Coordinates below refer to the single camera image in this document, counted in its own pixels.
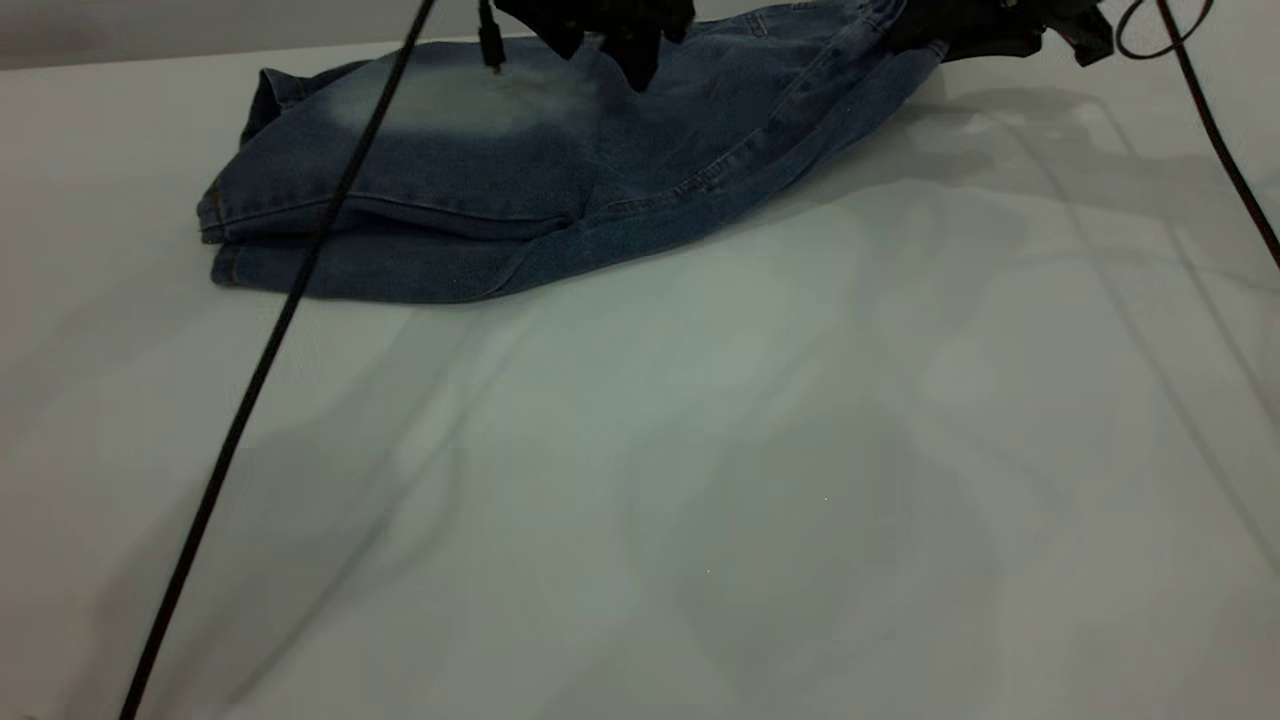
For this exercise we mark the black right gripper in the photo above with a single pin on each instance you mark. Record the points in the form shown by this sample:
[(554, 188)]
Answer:
[(1078, 28)]

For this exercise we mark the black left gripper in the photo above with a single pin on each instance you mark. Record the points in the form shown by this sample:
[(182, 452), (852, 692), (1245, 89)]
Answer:
[(600, 10)]

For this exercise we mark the blue denim shorts with print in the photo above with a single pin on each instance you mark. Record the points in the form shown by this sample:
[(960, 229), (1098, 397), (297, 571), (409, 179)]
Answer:
[(500, 190)]

